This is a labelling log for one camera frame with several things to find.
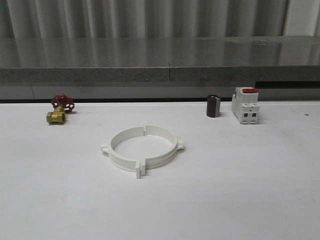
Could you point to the white circuit breaker red switch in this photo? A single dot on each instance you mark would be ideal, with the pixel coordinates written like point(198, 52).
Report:
point(245, 105)

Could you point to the white half-ring pipe clamp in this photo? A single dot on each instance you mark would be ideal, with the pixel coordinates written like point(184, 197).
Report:
point(122, 155)

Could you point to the black cylindrical capacitor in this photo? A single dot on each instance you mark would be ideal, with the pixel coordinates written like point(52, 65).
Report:
point(213, 106)

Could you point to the brass valve red handle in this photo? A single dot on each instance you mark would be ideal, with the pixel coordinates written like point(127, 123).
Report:
point(62, 104)

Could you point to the grey stone counter ledge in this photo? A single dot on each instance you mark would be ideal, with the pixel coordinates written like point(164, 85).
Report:
point(285, 68)

